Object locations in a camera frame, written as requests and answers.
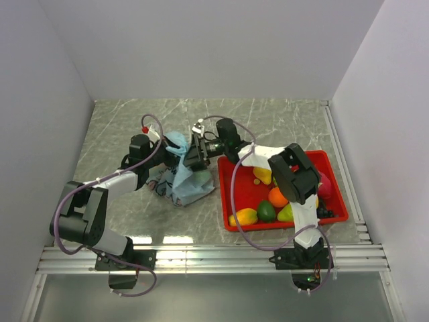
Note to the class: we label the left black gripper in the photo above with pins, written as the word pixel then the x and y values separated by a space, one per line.
pixel 173 159

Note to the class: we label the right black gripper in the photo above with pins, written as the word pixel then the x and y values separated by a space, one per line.
pixel 194 159

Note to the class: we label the light blue plastic bag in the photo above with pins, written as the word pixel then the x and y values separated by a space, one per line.
pixel 178 183

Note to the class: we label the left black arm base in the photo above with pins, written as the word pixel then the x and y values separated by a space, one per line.
pixel 124 271

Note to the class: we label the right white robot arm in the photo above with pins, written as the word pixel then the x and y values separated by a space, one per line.
pixel 296 176

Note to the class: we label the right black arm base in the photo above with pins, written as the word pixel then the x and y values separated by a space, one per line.
pixel 309 269

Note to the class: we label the yellow pear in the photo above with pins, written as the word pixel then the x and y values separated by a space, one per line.
pixel 263 175

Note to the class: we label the yellow orange papaya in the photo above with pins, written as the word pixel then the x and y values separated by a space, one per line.
pixel 247 216

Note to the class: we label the orange fruit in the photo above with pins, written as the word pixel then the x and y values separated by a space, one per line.
pixel 276 198

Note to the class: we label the dark green avocado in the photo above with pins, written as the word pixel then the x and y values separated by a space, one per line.
pixel 266 212

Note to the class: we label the green pear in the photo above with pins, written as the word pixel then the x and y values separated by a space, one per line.
pixel 286 214

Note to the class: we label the pink dragon fruit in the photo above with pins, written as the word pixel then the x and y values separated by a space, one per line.
pixel 324 187

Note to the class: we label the black grape bunch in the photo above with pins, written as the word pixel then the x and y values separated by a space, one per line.
pixel 325 211

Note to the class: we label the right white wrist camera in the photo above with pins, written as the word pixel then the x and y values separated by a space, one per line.
pixel 198 127

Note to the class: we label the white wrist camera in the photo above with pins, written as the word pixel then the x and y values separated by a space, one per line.
pixel 152 131
pixel 198 127

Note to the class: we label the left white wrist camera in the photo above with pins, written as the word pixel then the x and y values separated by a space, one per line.
pixel 152 131

